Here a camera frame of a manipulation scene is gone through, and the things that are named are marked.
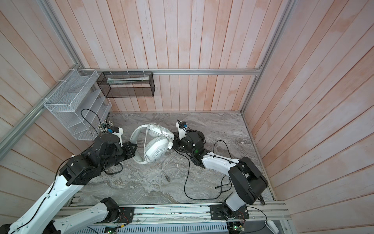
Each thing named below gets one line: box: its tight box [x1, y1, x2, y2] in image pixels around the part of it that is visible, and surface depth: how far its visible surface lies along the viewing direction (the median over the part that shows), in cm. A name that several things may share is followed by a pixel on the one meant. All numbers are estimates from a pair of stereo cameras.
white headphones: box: [129, 123, 175, 165], surface depth 56 cm
